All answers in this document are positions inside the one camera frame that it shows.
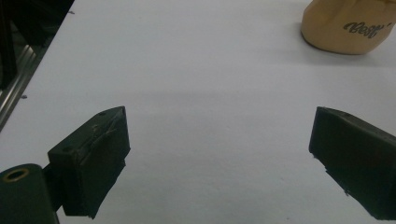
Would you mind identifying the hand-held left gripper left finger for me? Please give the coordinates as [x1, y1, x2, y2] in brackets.
[47, 105, 131, 219]

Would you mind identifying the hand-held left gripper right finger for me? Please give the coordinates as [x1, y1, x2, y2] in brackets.
[308, 105, 396, 221]

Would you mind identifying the brown woven basket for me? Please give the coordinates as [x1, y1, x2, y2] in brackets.
[300, 0, 396, 56]

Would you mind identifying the black curtain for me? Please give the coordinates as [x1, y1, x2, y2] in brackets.
[0, 0, 76, 91]

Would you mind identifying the aluminium floor rail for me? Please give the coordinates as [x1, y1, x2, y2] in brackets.
[0, 43, 48, 132]

